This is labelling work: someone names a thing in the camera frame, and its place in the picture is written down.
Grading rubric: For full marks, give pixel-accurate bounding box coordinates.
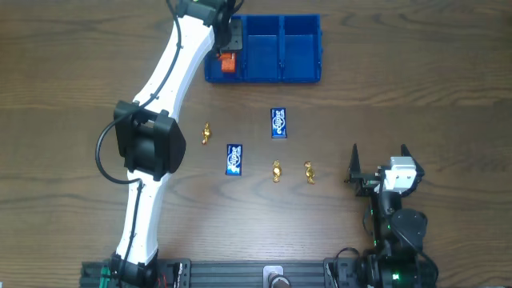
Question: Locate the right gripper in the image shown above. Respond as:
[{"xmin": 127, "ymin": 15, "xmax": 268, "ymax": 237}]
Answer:
[{"xmin": 344, "ymin": 142, "xmax": 426, "ymax": 198}]

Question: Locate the mounting rail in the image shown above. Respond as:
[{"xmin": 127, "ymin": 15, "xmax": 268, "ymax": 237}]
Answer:
[{"xmin": 79, "ymin": 258, "xmax": 437, "ymax": 288}]

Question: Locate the black cable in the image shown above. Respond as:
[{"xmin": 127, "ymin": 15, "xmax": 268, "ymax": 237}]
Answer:
[
  {"xmin": 334, "ymin": 246, "xmax": 362, "ymax": 281},
  {"xmin": 94, "ymin": 106, "xmax": 144, "ymax": 186}
]

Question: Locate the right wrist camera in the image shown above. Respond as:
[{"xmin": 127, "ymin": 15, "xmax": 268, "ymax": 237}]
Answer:
[{"xmin": 378, "ymin": 155, "xmax": 419, "ymax": 195}]

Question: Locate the blue candy pack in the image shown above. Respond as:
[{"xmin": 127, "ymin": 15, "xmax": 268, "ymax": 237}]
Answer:
[
  {"xmin": 225, "ymin": 143, "xmax": 243, "ymax": 177},
  {"xmin": 270, "ymin": 107, "xmax": 288, "ymax": 140}
]

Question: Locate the blue tray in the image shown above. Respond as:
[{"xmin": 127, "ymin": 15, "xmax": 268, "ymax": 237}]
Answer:
[{"xmin": 203, "ymin": 14, "xmax": 323, "ymax": 85}]

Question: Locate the orange candy box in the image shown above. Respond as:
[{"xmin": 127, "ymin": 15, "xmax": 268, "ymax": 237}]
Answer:
[{"xmin": 218, "ymin": 52, "xmax": 237, "ymax": 74}]

